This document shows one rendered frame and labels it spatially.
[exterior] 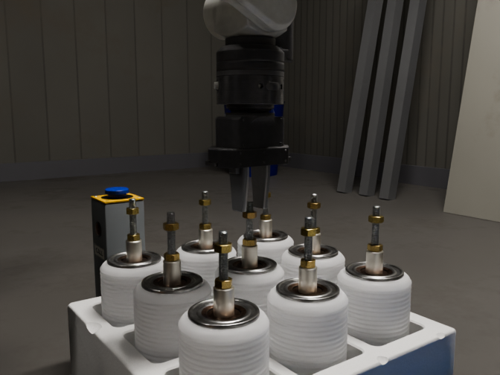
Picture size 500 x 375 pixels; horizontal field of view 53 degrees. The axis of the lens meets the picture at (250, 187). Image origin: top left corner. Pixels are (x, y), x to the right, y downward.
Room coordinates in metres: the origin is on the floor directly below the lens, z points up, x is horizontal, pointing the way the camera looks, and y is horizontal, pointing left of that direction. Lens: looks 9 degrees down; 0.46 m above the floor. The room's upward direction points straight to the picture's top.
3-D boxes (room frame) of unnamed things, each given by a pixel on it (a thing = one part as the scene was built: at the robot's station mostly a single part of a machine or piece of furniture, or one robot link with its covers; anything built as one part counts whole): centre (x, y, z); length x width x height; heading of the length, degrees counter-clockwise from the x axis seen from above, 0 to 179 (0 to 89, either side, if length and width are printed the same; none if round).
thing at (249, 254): (0.67, 0.00, 0.26); 0.02 x 0.02 x 0.03
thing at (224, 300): (0.50, 0.03, 0.26); 0.02 x 0.02 x 0.03
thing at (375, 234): (0.64, -0.16, 0.30); 0.01 x 0.01 x 0.08
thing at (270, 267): (0.67, 0.00, 0.25); 0.08 x 0.08 x 0.01
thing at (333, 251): (0.74, -0.10, 0.25); 0.08 x 0.08 x 0.01
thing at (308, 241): (0.57, -0.07, 0.30); 0.01 x 0.01 x 0.08
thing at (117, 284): (0.69, 0.17, 0.16); 0.10 x 0.10 x 0.18
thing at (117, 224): (0.86, 0.23, 0.16); 0.07 x 0.07 x 0.31; 36
